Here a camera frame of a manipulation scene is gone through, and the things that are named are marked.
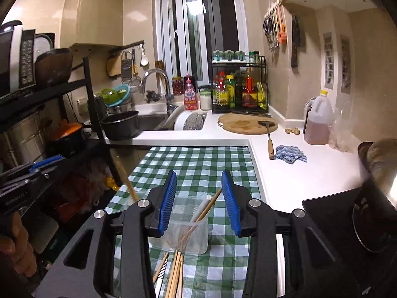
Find white-handled steel fork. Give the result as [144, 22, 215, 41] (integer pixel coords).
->
[190, 194, 212, 223]

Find chrome kitchen faucet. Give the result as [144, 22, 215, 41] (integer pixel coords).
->
[141, 68, 177, 116]

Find person's left hand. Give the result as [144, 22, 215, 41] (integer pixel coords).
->
[1, 211, 37, 278]

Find large steel stock pot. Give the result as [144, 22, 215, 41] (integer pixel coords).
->
[1, 112, 45, 168]

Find clear plastic utensil basket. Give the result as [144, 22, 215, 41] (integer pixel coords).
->
[149, 195, 209, 255]

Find blue striped dish cloth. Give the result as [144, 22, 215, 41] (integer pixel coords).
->
[274, 145, 307, 164]

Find black metal shelf unit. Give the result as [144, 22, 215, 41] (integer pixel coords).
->
[0, 56, 123, 193]

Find round wooden cutting board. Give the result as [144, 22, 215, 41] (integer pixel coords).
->
[217, 113, 279, 135]

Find green white checkered tablecloth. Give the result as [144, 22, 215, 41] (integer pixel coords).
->
[110, 146, 266, 297]

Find wooden chopstick middle pair right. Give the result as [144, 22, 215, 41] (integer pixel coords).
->
[169, 252, 182, 298]

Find wooden chopstick pair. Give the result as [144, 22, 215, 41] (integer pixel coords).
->
[165, 250, 180, 298]
[169, 252, 182, 298]

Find black cooking pot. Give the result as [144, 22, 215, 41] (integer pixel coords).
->
[101, 110, 140, 141]

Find white ceramic spoon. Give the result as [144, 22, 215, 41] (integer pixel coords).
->
[154, 265, 166, 298]

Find wooden chopstick middle pair left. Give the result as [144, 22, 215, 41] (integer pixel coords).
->
[165, 250, 180, 298]

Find green and blue colanders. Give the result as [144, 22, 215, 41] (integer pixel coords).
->
[101, 84, 130, 108]

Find ginger pieces on counter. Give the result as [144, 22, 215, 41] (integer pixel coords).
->
[285, 127, 300, 136]

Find white sink strainer plate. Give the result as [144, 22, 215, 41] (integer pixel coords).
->
[174, 110, 207, 131]

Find dark bowl on shelf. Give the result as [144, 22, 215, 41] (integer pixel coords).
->
[35, 48, 73, 88]

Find white jar with lid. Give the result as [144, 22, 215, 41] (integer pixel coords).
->
[199, 90, 212, 111]

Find black condiment rack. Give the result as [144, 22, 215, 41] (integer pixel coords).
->
[211, 50, 269, 116]

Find microwave oven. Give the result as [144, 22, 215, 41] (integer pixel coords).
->
[0, 20, 55, 99]

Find pink dish soap bottle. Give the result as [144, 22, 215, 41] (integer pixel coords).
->
[183, 75, 199, 111]

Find plastic jug of brown liquid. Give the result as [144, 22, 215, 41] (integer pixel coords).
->
[303, 89, 334, 145]

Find hanging metal grater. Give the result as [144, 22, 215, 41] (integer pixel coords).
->
[120, 50, 132, 81]

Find hanging white ladle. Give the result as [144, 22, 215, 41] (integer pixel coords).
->
[139, 44, 149, 67]

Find black wok with steel lid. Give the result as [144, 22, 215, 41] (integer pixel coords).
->
[352, 138, 396, 253]

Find black glass gas stove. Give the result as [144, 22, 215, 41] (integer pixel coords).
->
[302, 188, 397, 297]

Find wooden-handled spatula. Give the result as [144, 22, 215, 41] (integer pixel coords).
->
[258, 120, 275, 160]

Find hanging utensils on wall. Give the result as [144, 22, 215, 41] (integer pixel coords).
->
[263, 0, 287, 51]

